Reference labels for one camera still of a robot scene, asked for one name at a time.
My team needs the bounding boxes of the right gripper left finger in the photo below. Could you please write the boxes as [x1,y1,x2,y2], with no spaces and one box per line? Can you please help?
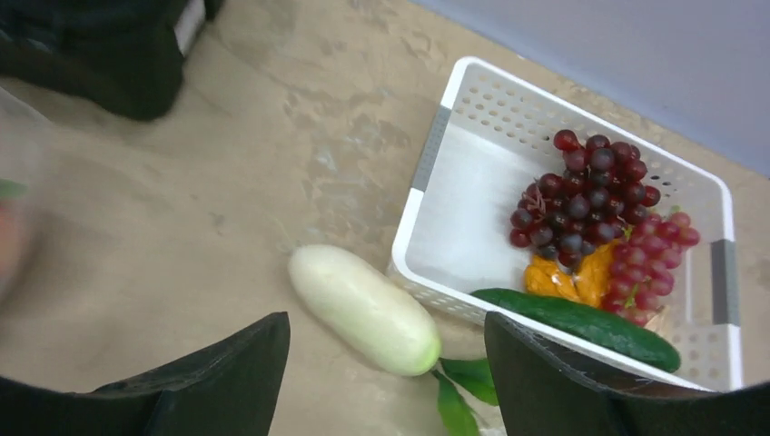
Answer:
[1,312,291,436]

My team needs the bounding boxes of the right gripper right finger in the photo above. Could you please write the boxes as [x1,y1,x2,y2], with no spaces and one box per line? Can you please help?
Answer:
[484,312,769,436]

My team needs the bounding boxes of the light red grapes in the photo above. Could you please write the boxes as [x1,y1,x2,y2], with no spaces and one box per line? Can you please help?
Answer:
[602,208,701,327]

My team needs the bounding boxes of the white radish with leaves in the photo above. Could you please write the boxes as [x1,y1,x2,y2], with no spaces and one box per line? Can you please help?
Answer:
[288,244,499,435]

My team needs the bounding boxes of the dark red grapes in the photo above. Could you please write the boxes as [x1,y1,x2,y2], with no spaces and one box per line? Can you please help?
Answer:
[508,129,662,269]

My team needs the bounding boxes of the clear zip top bag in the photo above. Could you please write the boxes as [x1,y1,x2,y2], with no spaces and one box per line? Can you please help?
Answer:
[1,90,50,295]

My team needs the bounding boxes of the green cucumber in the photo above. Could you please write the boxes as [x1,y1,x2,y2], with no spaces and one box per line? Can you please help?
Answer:
[471,288,681,373]

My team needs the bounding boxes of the orange pepper piece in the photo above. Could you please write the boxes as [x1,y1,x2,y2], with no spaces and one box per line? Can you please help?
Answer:
[524,241,618,308]

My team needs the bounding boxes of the white plastic basket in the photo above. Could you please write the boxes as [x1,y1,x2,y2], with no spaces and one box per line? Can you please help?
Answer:
[388,56,744,391]

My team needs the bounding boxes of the black toolbox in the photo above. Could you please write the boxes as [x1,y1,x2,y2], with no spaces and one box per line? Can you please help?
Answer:
[1,0,223,122]

